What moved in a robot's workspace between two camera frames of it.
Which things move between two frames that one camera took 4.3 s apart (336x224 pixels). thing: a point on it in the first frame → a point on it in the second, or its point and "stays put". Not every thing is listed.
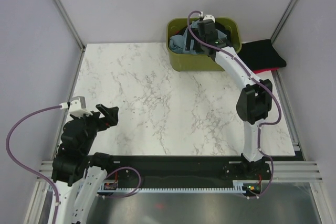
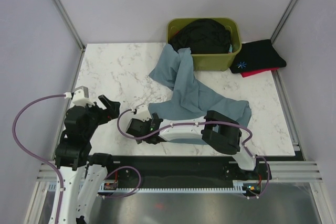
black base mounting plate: (186, 171) stays put
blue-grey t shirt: (177, 43) → (191, 100)
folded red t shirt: (259, 71) stays put
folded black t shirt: (261, 54) stays put
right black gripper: (216, 31) → (148, 121)
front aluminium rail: (281, 171) stays put
